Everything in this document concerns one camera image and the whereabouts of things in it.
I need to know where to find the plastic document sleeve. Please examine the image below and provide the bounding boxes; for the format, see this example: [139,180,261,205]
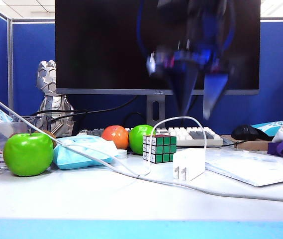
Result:
[203,146,283,187]

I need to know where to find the long white cable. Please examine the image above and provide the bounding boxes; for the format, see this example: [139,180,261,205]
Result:
[0,81,283,204]

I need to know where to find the clear plastic container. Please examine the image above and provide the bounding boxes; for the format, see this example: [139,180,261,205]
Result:
[0,115,51,172]

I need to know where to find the orange fruit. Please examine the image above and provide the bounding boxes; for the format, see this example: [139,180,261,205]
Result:
[100,125,129,150]

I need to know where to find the brown mouse pad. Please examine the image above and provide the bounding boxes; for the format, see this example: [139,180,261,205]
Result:
[220,134,273,152]

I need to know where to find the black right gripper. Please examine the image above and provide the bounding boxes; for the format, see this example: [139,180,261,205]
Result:
[146,46,234,120]

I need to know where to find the white Type-C charging cable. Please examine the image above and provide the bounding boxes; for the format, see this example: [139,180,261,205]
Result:
[136,116,208,179]

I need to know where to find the black mouse cable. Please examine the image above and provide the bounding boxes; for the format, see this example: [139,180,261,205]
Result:
[222,140,246,148]

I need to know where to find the small green apple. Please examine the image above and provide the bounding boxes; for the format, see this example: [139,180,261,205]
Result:
[128,124,156,155]

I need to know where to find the black computer mouse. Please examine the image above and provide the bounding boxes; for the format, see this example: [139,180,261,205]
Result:
[230,124,259,141]

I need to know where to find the black monitor cable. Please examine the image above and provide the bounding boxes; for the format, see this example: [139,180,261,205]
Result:
[123,112,146,128]
[29,94,139,122]

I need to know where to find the blue white package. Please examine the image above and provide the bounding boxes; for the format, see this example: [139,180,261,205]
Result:
[250,120,283,136]

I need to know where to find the light blue wet wipes pack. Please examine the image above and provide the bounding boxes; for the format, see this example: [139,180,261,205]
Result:
[53,135,119,170]

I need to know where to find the large green apple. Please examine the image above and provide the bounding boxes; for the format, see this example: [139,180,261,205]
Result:
[3,129,54,177]

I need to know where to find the white grey mechanical keyboard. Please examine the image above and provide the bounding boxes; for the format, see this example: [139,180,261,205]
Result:
[78,126,224,147]

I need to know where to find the black computer monitor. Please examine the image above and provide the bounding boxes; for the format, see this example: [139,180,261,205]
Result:
[54,0,261,127]

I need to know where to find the Rubik's cube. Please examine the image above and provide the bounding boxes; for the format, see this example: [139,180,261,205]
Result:
[142,134,177,164]

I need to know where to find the silver robot figurine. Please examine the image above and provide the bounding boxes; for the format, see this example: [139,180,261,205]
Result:
[35,59,75,139]

